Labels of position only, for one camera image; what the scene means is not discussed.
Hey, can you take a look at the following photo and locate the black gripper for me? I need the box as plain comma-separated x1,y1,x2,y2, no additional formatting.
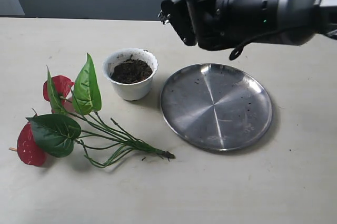
158,0,197,46

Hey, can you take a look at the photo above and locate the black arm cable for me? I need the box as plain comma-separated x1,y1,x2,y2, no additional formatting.
228,21,321,61

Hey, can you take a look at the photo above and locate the white plastic flower pot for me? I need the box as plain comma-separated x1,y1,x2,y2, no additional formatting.
103,48,158,101

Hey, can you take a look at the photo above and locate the round stainless steel plate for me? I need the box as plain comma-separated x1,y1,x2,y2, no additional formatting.
160,63,273,152

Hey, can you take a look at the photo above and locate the artificial red anthurium plant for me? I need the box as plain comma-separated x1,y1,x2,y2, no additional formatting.
14,54,175,169

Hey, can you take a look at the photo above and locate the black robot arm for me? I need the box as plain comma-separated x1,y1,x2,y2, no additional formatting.
158,0,336,60

